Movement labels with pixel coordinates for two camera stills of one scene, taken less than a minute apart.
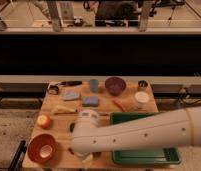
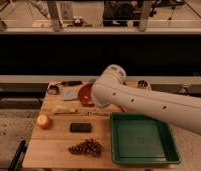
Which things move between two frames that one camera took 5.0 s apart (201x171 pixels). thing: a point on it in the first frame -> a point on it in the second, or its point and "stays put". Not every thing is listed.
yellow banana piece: (62, 109) stays put
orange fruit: (44, 121) stays put
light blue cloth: (70, 95) stays put
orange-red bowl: (42, 148) -> (85, 95)
